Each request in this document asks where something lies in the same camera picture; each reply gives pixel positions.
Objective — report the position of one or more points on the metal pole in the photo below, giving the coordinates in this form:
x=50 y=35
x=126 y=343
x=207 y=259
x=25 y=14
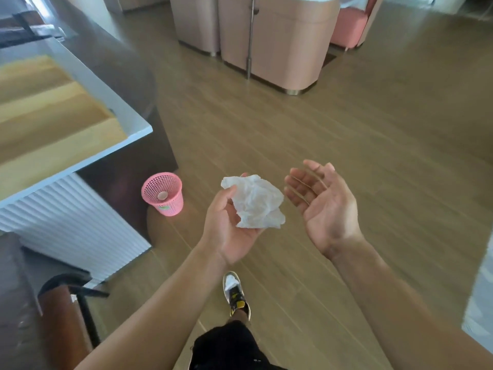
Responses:
x=251 y=38

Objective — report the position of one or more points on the white furniture edge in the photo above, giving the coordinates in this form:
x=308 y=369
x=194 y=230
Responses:
x=479 y=296

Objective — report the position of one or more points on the person's left thumb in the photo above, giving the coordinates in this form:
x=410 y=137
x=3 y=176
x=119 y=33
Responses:
x=221 y=200

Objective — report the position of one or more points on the person's left forearm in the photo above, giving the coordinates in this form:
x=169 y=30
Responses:
x=161 y=315

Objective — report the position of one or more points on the dark brown curved counter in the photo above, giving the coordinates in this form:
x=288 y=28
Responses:
x=123 y=73

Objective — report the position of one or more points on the black frame object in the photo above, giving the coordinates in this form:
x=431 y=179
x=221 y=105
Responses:
x=23 y=32

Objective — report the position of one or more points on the person's leg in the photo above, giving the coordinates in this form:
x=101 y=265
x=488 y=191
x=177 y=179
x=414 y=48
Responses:
x=240 y=316

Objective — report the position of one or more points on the large pink rounded booth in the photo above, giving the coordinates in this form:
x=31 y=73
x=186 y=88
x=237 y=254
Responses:
x=289 y=42

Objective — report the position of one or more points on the person's right hand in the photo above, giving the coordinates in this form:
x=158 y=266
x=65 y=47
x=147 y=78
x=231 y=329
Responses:
x=329 y=217

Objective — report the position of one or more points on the person's right middle finger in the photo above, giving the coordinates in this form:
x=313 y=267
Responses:
x=302 y=175

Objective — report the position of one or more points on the person's right little finger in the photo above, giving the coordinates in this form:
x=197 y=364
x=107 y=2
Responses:
x=295 y=196

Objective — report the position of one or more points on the round beige scrap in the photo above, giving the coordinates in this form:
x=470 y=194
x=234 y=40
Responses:
x=163 y=195

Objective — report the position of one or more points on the pink upholstered seat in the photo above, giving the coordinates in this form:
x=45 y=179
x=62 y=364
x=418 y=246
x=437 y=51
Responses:
x=348 y=26

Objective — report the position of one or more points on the white tissue paper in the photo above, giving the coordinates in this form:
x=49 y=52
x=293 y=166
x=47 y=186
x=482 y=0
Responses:
x=256 y=204

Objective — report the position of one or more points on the small pink rounded booth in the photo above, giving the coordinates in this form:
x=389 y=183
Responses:
x=194 y=23

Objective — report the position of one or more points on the brown chair with black frame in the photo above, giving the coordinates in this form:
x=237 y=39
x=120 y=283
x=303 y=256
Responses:
x=65 y=327

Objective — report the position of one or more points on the person's left hand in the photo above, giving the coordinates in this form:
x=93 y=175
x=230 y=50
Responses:
x=221 y=236

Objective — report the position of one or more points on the person's right thumb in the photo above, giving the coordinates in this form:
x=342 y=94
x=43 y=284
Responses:
x=336 y=177

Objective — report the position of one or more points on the black shorts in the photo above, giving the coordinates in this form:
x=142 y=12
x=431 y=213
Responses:
x=227 y=348

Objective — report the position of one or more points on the white black yellow sneaker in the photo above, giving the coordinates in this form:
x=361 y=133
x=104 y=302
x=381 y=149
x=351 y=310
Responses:
x=235 y=292

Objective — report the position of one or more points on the white counter with wooden top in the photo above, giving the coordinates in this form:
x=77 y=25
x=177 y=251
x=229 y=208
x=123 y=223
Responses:
x=57 y=142

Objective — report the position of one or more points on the person's right forearm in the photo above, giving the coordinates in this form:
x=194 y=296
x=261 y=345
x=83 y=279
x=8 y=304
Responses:
x=393 y=312

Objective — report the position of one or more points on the pink plastic mesh waste basket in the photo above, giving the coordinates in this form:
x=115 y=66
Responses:
x=165 y=196

